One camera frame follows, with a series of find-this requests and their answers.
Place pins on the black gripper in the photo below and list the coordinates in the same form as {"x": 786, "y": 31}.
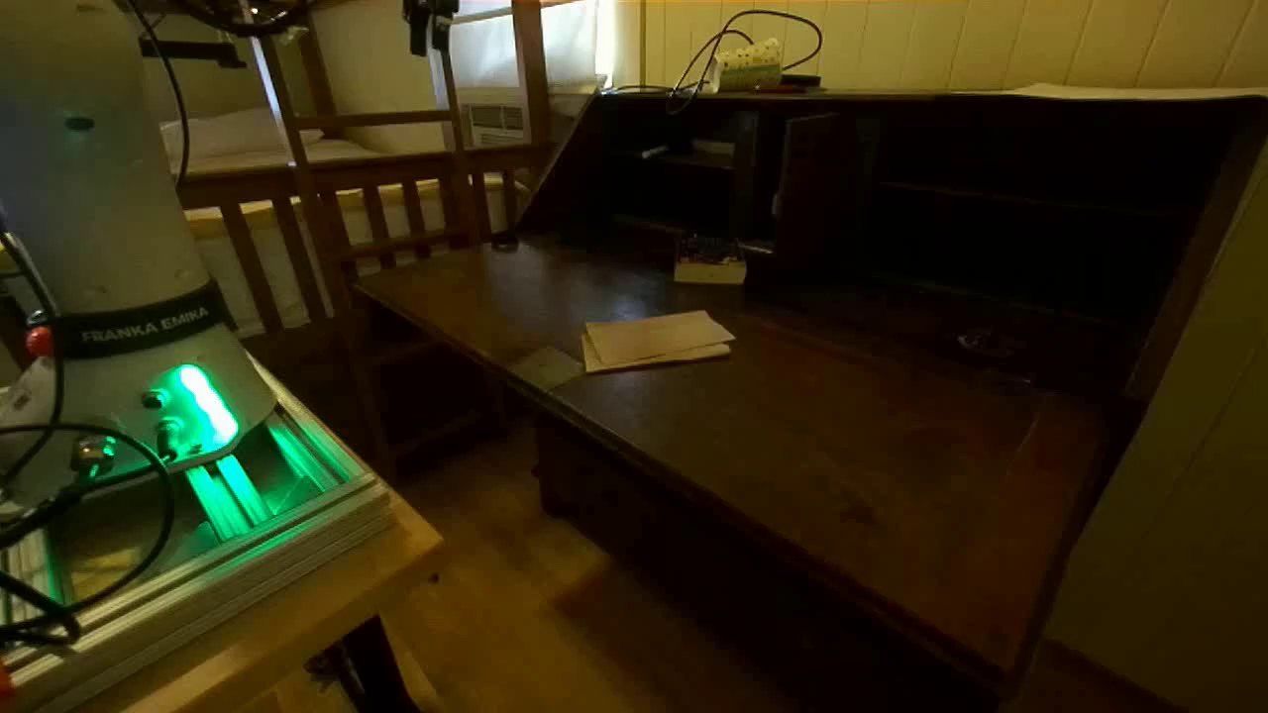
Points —
{"x": 428, "y": 24}

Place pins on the light wooden robot table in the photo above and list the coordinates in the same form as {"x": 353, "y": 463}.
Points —
{"x": 332, "y": 599}

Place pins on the white flat sheet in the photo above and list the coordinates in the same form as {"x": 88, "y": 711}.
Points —
{"x": 1134, "y": 93}

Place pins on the dark wooden secretary desk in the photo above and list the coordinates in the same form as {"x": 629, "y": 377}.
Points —
{"x": 817, "y": 439}

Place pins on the pale green device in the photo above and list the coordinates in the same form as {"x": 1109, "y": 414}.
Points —
{"x": 751, "y": 65}

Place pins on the white mattress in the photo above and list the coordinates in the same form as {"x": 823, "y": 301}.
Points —
{"x": 239, "y": 134}

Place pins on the small black flat device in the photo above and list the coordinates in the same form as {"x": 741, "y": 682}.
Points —
{"x": 798, "y": 86}

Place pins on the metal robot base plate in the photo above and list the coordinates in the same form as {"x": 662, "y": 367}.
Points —
{"x": 265, "y": 529}

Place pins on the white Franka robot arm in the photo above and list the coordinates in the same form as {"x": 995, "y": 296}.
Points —
{"x": 94, "y": 198}

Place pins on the wooden slatted chair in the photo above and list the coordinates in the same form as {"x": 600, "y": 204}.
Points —
{"x": 383, "y": 181}

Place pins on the white paper stack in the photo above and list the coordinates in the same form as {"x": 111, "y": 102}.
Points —
{"x": 657, "y": 338}

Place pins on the red round button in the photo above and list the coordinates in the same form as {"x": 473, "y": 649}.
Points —
{"x": 40, "y": 338}

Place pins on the small grey card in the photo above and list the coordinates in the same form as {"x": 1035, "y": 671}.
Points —
{"x": 545, "y": 367}

